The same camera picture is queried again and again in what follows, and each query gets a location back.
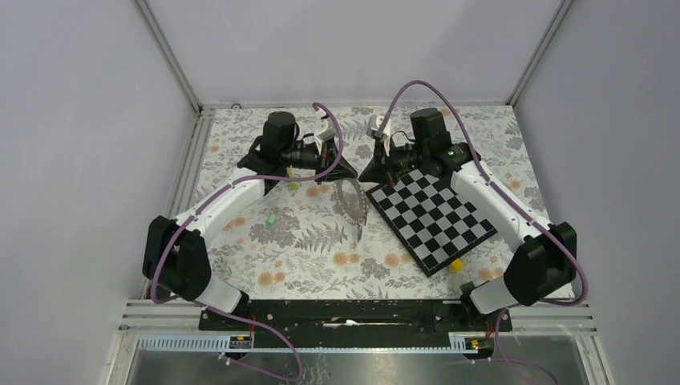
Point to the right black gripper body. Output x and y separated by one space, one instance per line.
400 160

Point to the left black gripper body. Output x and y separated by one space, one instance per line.
313 156

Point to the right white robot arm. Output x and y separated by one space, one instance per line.
544 254

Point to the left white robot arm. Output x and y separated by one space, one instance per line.
176 250

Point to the yellow and purple block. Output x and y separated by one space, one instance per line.
292 183

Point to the floral patterned mat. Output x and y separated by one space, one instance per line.
312 252

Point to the black white checkerboard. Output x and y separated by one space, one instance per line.
435 224

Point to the key with green tag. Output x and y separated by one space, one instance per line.
271 219

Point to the yellow cube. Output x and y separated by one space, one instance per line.
456 265

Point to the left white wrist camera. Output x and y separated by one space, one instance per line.
324 131

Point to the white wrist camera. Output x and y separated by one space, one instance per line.
378 128
324 131

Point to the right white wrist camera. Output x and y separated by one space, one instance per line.
378 128

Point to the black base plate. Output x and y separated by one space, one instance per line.
357 322

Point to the slotted cable duct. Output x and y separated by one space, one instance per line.
241 343

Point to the left aluminium frame post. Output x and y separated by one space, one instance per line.
158 36

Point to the aluminium frame post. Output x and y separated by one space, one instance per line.
158 36
543 45

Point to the right aluminium frame post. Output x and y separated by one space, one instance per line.
543 45

